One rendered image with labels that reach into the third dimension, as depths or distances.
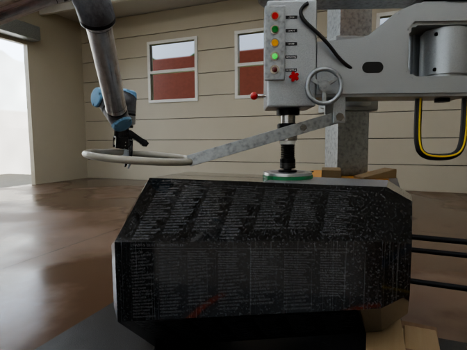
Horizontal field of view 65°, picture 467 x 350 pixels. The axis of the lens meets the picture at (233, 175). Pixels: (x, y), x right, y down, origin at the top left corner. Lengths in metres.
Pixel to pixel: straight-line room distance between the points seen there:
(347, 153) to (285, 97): 0.79
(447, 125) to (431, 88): 5.96
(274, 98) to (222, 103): 6.79
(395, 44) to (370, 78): 0.16
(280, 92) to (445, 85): 0.66
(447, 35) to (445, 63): 0.11
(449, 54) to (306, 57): 0.57
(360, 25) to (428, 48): 0.62
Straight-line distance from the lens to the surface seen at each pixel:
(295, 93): 1.52
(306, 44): 1.57
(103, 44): 1.40
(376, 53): 1.64
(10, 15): 1.41
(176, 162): 1.47
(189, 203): 1.50
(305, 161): 7.72
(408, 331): 1.68
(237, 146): 1.55
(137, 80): 9.49
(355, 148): 2.22
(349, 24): 2.29
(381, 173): 2.10
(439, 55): 1.76
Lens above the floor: 0.99
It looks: 6 degrees down
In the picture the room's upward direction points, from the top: straight up
